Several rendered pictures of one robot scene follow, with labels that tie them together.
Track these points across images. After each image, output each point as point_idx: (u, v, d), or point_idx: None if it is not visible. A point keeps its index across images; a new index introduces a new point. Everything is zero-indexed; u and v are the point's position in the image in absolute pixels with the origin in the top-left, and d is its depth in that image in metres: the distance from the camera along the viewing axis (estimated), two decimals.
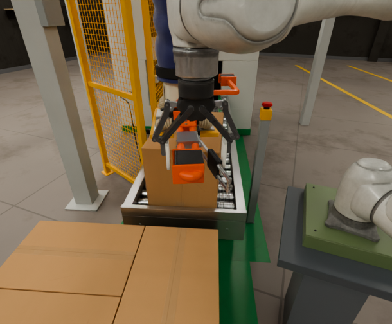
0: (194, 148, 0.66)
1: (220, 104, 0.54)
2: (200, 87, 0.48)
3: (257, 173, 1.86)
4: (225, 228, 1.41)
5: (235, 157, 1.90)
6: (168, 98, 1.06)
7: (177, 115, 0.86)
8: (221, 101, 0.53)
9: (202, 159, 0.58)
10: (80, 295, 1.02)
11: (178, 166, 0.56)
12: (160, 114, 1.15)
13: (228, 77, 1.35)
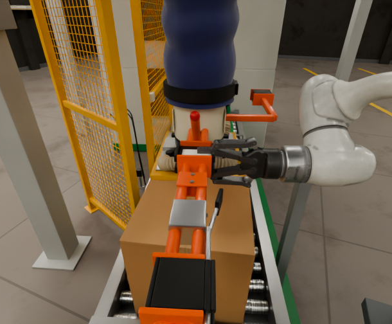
0: (195, 243, 0.38)
1: (252, 144, 0.58)
2: None
3: (291, 234, 1.34)
4: None
5: (259, 210, 1.37)
6: (178, 125, 0.79)
7: (182, 161, 0.58)
8: (255, 142, 0.58)
9: (202, 293, 0.30)
10: None
11: (152, 313, 0.28)
12: (169, 143, 0.88)
13: (263, 94, 1.04)
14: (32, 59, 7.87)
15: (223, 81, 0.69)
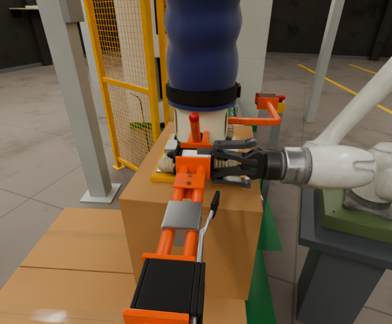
0: (187, 245, 0.37)
1: (253, 144, 0.58)
2: None
3: None
4: None
5: None
6: (180, 127, 0.79)
7: (180, 162, 0.58)
8: (255, 143, 0.58)
9: (189, 296, 0.29)
10: (112, 273, 1.08)
11: (136, 315, 0.27)
12: (171, 144, 0.88)
13: (267, 98, 1.03)
14: (45, 55, 8.46)
15: (226, 83, 0.69)
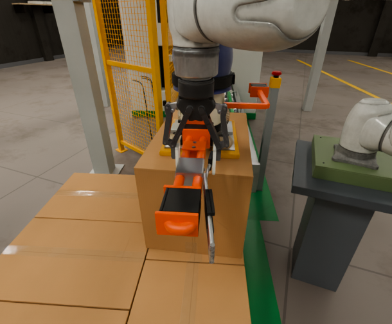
0: (194, 183, 0.52)
1: (219, 108, 0.53)
2: (197, 87, 0.48)
3: (266, 141, 2.02)
4: None
5: None
6: None
7: (186, 134, 0.72)
8: (221, 105, 0.53)
9: (198, 205, 0.43)
10: (119, 222, 1.17)
11: (164, 213, 0.41)
12: (176, 126, 1.02)
13: (259, 87, 1.17)
14: (47, 51, 8.55)
15: (222, 71, 0.83)
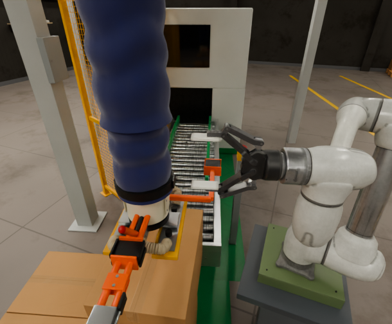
0: None
1: (258, 144, 0.58)
2: None
3: (236, 203, 2.13)
4: (204, 257, 1.68)
5: None
6: (128, 209, 0.98)
7: (114, 260, 0.77)
8: (261, 143, 0.58)
9: None
10: (83, 319, 1.28)
11: None
12: (125, 216, 1.06)
13: (211, 167, 1.21)
14: None
15: (158, 184, 0.87)
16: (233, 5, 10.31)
